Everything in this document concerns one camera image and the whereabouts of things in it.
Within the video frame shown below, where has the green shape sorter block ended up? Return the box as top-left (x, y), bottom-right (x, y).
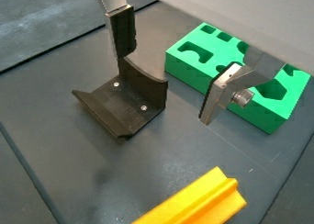
top-left (165, 22), bottom-right (313, 135)

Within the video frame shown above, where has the black curved fixture stand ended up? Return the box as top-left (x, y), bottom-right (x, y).
top-left (72, 58), bottom-right (169, 138)

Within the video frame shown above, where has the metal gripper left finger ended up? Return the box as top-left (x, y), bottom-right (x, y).
top-left (98, 0), bottom-right (136, 59)

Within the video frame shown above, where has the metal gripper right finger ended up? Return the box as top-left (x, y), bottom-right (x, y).
top-left (199, 47), bottom-right (285, 125)

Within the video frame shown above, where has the orange star prism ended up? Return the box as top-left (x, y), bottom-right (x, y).
top-left (131, 167), bottom-right (247, 224)

